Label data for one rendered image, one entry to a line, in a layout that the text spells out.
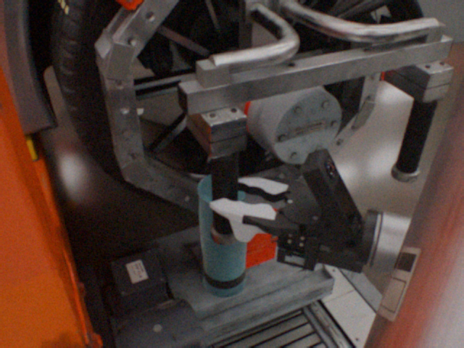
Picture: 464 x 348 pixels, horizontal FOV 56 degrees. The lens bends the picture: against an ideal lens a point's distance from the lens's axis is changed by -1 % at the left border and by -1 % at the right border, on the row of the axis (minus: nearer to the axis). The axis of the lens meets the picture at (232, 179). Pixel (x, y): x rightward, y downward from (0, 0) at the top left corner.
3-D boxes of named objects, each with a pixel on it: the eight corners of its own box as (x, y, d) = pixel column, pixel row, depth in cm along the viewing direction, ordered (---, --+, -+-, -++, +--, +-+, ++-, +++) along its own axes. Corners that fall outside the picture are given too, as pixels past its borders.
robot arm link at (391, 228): (413, 246, 50) (415, 202, 56) (372, 236, 51) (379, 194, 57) (398, 288, 55) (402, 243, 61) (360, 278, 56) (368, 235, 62)
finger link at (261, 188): (222, 209, 66) (278, 231, 62) (221, 177, 62) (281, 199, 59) (232, 197, 68) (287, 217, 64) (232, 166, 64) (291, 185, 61)
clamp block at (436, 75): (404, 75, 74) (412, 44, 71) (446, 98, 67) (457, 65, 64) (380, 80, 72) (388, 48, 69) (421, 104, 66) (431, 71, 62)
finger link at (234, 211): (206, 243, 60) (274, 252, 59) (204, 211, 57) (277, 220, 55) (211, 228, 63) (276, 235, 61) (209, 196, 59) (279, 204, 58)
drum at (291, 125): (278, 103, 91) (282, 35, 82) (339, 157, 76) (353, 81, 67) (214, 118, 86) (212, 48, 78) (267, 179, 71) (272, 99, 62)
